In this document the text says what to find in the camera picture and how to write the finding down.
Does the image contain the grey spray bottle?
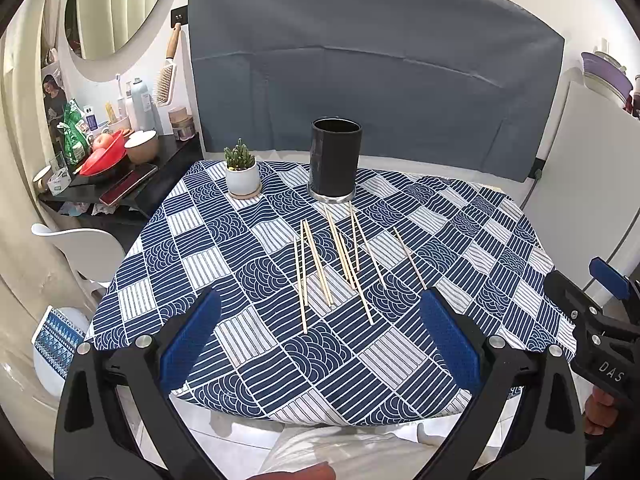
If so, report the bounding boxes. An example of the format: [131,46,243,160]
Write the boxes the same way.
[130,78,154,134]

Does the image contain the red flat case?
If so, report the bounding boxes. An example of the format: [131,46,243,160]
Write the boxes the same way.
[99,164,159,206]

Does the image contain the pink cream jar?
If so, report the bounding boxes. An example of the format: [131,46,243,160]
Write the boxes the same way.
[168,106,197,141]

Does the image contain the black side table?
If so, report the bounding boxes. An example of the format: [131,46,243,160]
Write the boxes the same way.
[39,132,204,227]

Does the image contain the person's left hand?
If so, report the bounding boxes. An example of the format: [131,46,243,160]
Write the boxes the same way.
[259,461,337,480]

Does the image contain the cream curtain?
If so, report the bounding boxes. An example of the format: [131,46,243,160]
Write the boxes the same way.
[0,15,66,311]

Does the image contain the white bottle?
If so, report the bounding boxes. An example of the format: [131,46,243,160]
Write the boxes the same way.
[124,91,139,132]

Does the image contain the cactus in white pot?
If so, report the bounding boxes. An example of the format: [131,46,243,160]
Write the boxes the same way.
[223,138,262,197]

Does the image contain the white chair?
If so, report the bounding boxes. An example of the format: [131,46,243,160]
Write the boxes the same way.
[31,223,127,292]

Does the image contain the black cylindrical utensil holder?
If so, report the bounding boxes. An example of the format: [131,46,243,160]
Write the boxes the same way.
[308,117,362,204]

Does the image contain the wooden chopstick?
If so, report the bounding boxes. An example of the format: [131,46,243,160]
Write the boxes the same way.
[299,220,307,307]

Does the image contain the white cabinet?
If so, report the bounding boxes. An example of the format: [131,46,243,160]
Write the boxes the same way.
[519,79,640,313]

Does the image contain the round wall mirror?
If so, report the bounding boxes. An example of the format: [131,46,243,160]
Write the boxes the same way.
[64,0,177,62]

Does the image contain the wooden hairbrush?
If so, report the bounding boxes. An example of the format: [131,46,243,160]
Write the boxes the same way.
[152,22,182,107]

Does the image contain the purple bowl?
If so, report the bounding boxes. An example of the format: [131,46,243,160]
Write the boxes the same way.
[579,50,634,97]

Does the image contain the group of bamboo sticks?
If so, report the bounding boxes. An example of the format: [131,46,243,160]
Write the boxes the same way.
[293,203,427,335]

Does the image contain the red bowl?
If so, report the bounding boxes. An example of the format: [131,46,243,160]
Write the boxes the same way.
[78,132,127,177]

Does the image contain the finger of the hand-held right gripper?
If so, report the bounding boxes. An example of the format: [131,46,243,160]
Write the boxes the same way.
[544,271,608,333]
[589,257,640,328]

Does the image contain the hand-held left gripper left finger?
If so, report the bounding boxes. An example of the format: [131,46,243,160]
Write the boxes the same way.
[55,287,223,480]

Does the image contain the blue white patterned tablecloth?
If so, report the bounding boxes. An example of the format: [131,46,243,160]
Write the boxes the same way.
[82,160,576,428]

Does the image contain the person's right hand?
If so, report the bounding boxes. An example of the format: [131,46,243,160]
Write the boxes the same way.
[584,389,618,437]

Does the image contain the green plastic bag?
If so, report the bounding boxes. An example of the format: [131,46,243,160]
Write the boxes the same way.
[58,98,92,166]

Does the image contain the white bowl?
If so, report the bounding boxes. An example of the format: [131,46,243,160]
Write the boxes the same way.
[123,130,160,164]

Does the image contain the blue patterned stool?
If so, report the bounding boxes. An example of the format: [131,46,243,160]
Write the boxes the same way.
[32,306,92,380]

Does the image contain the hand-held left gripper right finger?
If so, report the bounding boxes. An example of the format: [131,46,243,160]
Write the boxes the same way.
[419,287,586,480]

